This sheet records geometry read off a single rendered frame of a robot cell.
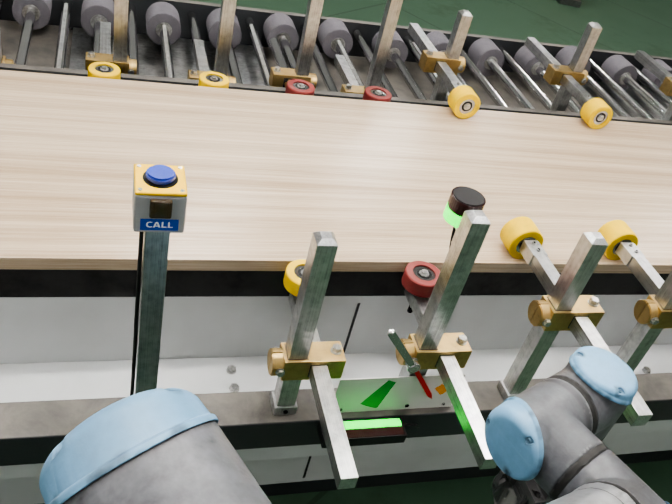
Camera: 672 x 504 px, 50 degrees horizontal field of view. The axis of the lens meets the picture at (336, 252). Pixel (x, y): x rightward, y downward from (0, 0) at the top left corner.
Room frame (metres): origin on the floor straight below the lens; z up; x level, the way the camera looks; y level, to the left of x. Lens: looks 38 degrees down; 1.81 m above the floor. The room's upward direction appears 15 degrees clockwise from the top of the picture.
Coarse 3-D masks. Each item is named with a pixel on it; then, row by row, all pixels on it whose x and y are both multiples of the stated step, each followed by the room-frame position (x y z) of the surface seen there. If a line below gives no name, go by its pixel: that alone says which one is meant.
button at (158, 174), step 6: (150, 168) 0.81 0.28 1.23; (156, 168) 0.81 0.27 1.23; (162, 168) 0.82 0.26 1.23; (168, 168) 0.82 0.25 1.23; (150, 174) 0.80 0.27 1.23; (156, 174) 0.80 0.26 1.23; (162, 174) 0.80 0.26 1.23; (168, 174) 0.81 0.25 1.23; (174, 174) 0.82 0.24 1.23; (150, 180) 0.79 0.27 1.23; (156, 180) 0.79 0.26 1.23; (162, 180) 0.79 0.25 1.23; (168, 180) 0.80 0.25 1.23
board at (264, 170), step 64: (0, 128) 1.27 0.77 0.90; (64, 128) 1.34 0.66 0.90; (128, 128) 1.41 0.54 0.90; (192, 128) 1.48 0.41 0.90; (256, 128) 1.56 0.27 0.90; (320, 128) 1.65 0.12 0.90; (384, 128) 1.74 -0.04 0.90; (448, 128) 1.84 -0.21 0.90; (512, 128) 1.95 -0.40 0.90; (576, 128) 2.06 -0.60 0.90; (640, 128) 2.19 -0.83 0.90; (0, 192) 1.07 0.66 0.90; (64, 192) 1.12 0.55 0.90; (128, 192) 1.17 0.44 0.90; (192, 192) 1.23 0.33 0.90; (256, 192) 1.29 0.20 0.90; (320, 192) 1.36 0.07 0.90; (384, 192) 1.43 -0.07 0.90; (448, 192) 1.51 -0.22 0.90; (512, 192) 1.59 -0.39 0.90; (576, 192) 1.68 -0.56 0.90; (640, 192) 1.77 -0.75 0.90; (0, 256) 0.90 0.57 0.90; (64, 256) 0.94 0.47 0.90; (128, 256) 0.99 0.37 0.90; (192, 256) 1.03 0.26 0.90; (256, 256) 1.08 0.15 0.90; (384, 256) 1.19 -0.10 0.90
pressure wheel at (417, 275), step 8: (408, 264) 1.18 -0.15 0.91; (416, 264) 1.19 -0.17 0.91; (424, 264) 1.19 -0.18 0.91; (408, 272) 1.15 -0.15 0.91; (416, 272) 1.16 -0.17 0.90; (424, 272) 1.16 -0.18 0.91; (432, 272) 1.18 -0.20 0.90; (408, 280) 1.14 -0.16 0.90; (416, 280) 1.14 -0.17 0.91; (424, 280) 1.14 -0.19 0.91; (432, 280) 1.15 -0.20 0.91; (408, 288) 1.14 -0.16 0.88; (416, 288) 1.13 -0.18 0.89; (424, 288) 1.13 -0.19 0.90; (432, 288) 1.13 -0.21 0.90; (424, 296) 1.13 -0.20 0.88; (408, 312) 1.16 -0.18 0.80
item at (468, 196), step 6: (456, 192) 1.05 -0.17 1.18; (462, 192) 1.06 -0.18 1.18; (468, 192) 1.06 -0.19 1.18; (474, 192) 1.07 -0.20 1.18; (456, 198) 1.03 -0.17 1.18; (462, 198) 1.04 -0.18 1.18; (468, 198) 1.04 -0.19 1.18; (474, 198) 1.05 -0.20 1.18; (480, 198) 1.05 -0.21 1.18; (468, 204) 1.02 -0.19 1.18; (474, 204) 1.03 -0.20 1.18; (480, 204) 1.03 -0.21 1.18; (456, 228) 1.02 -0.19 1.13; (450, 240) 1.05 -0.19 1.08
